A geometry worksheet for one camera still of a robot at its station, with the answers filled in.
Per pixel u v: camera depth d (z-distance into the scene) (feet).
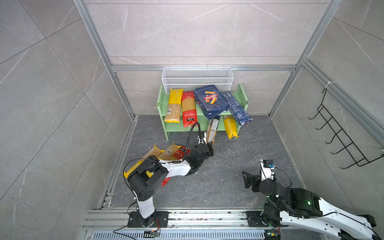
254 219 2.38
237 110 2.65
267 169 1.91
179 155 3.12
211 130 2.89
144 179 1.57
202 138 2.50
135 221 2.35
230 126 3.04
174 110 2.68
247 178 2.10
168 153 3.05
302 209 1.51
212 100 2.70
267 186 1.70
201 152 2.19
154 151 3.21
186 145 3.41
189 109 2.74
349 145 2.06
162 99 3.01
